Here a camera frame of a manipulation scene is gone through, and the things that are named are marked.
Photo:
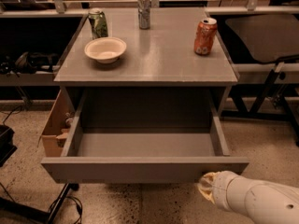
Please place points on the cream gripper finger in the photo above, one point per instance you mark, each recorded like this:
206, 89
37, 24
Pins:
205, 185

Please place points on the grey top drawer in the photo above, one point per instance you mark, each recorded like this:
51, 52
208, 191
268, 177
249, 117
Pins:
143, 135

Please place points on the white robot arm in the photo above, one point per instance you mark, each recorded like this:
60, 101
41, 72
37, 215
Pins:
262, 201

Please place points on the grey drawer cabinet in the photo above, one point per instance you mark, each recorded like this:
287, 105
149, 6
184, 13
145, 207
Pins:
161, 55

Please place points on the orange crushed soda can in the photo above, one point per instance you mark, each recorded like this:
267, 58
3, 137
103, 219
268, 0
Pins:
205, 34

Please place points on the brown cardboard box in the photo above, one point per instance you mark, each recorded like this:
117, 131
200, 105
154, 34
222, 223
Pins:
57, 126

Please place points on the black floor stand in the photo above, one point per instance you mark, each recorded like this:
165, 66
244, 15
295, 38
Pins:
44, 212

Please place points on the dark office chair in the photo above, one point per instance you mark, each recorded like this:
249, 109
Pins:
264, 51

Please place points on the white paper bowl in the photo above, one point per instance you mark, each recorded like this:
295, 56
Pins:
105, 49

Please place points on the green crushed soda can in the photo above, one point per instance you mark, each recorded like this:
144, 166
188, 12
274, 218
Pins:
98, 22

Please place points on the silver soda can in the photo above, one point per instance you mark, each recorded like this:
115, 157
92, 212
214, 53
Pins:
144, 14

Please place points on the black equipment case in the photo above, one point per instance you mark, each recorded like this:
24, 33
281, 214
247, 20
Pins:
6, 144

